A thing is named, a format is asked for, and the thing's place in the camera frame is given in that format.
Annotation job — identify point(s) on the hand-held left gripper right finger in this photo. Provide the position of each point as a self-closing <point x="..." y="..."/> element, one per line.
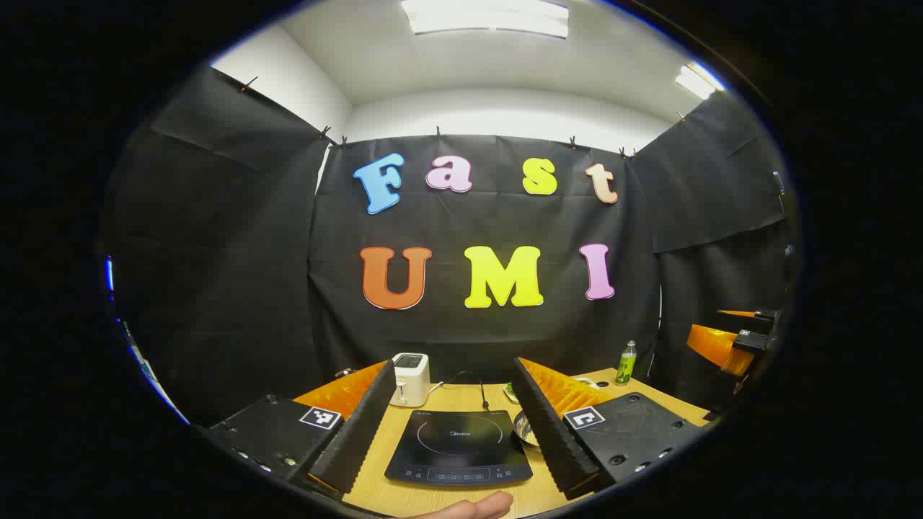
<point x="551" y="432"/>

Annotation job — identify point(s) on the white toaster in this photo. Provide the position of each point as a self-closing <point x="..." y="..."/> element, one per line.
<point x="409" y="378"/>

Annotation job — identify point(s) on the row of small cloth clips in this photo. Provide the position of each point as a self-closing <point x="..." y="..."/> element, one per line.
<point x="438" y="132"/>

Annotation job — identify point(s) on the black induction cooktop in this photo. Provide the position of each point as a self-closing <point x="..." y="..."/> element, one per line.
<point x="458" y="447"/>

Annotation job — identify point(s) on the large ceiling light panel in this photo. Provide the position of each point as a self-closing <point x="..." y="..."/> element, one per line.
<point x="483" y="16"/>

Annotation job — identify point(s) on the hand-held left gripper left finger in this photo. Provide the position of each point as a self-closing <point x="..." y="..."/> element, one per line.
<point x="364" y="425"/>

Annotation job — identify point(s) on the stainless steel pot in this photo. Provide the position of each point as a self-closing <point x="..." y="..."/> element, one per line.
<point x="520" y="425"/>

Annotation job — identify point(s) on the small ceiling light panel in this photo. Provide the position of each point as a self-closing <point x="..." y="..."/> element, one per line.
<point x="696" y="81"/>

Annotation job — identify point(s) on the black backdrop cloth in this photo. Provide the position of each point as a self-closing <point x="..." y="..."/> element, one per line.
<point x="490" y="223"/>

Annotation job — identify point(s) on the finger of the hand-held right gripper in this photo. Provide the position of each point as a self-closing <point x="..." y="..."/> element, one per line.
<point x="714" y="346"/>
<point x="764" y="317"/>

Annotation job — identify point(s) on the green tea bottle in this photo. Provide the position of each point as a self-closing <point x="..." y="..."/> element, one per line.
<point x="626" y="366"/>

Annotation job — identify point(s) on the pile of soybeans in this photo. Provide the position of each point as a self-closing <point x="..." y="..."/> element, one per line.
<point x="528" y="435"/>

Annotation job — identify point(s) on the white sandwich plate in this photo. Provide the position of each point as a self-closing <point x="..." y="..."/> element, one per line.
<point x="510" y="394"/>

